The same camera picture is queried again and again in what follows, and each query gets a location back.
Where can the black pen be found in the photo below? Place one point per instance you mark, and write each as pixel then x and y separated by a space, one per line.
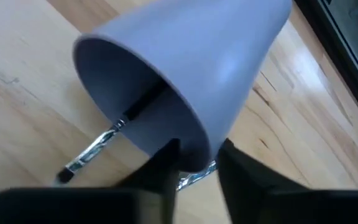
pixel 194 178

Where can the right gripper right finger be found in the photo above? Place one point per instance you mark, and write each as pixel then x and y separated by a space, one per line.
pixel 275 202

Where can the black paintbrush silver ferrule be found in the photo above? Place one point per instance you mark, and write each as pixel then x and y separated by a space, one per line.
pixel 89 152

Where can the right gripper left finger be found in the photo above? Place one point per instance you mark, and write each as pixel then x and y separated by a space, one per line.
pixel 104 205

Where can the lavender plastic cup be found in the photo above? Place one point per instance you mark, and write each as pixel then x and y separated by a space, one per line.
pixel 213 62

